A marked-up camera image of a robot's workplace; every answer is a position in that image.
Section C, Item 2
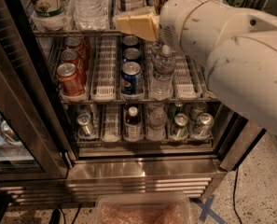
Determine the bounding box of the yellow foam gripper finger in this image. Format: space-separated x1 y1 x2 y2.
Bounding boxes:
113 7 159 41

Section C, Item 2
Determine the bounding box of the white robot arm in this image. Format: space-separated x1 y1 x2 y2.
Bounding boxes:
113 0 277 135

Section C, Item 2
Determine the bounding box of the clear water bottle top shelf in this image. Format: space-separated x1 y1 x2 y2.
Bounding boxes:
73 0 108 31

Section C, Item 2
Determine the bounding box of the water bottle middle shelf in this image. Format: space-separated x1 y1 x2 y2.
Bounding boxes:
150 45 175 100

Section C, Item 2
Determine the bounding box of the empty white shelf tray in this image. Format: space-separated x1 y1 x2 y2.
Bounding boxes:
90 36 117 102

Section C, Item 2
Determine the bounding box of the water bottle bottom shelf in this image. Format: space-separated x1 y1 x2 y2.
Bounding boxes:
147 106 167 141

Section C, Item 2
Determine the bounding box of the dark drink bottle white cap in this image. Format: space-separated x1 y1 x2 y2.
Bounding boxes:
125 106 142 140

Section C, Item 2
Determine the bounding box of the stainless steel fridge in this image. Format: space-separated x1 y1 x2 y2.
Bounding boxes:
0 0 277 205

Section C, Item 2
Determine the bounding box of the left green can bottom shelf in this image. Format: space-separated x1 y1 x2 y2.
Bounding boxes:
170 113 188 139

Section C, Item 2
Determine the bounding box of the right green can bottom shelf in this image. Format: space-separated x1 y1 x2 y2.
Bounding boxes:
192 113 214 138

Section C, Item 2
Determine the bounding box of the silver can bottom shelf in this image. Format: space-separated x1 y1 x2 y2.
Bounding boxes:
76 113 96 137

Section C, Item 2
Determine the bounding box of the glass fridge door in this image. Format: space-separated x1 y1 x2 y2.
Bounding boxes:
0 0 69 182

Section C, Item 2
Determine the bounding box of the back blue pepsi can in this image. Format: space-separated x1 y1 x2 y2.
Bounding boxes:
122 35 140 49

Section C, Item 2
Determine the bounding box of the blue pepsi can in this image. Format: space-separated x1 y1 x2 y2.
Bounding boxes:
122 48 141 63
121 62 143 95
122 35 140 49

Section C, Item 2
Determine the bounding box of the middle blue pepsi can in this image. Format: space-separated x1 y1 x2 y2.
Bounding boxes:
122 48 141 63

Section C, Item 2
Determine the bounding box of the front blue pepsi can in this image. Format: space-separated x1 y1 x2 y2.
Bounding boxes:
121 62 143 95

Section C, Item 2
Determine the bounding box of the back red soda can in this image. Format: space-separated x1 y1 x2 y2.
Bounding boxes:
64 36 90 70

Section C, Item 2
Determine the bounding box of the red soda can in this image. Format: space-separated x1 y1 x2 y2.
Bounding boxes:
57 63 85 96
61 49 87 83
64 36 90 70

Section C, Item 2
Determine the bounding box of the middle red soda can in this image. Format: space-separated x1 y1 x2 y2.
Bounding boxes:
61 49 87 83

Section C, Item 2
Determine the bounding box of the front red soda can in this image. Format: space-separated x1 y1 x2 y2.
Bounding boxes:
57 63 85 96

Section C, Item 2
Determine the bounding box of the clear plastic bin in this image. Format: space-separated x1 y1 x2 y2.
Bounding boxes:
95 192 193 224

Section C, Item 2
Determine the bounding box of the blue tape cross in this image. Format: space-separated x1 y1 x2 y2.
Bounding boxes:
193 195 226 224

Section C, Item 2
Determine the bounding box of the black cable on floor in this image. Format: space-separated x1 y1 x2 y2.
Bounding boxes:
231 167 245 224

